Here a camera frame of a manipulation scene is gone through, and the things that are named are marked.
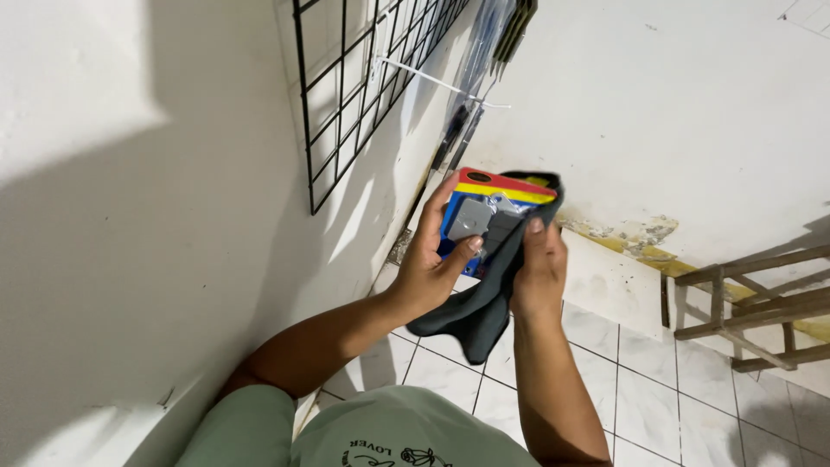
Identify person's right hand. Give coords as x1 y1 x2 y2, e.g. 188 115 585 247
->
510 217 569 319

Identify person's green shirt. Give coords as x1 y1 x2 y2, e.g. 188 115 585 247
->
174 384 542 467

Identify colourful blister pack with grey parts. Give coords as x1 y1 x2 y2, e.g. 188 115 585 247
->
436 167 559 280

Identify white display hook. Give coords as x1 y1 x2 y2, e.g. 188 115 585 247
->
375 56 512 110

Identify dark grey cloth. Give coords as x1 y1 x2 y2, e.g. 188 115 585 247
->
405 170 565 366

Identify person's left hand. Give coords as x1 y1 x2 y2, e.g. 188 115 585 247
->
388 170 485 319

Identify white board leaning on wall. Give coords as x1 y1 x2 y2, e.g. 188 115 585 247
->
561 228 665 342

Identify black wire grid panel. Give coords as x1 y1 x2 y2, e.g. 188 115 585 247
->
292 0 471 216

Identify hanging clear plastic packets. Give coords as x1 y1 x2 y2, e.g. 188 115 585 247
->
428 0 539 173

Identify wooden stool frame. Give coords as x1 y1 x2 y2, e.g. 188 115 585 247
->
660 244 830 374

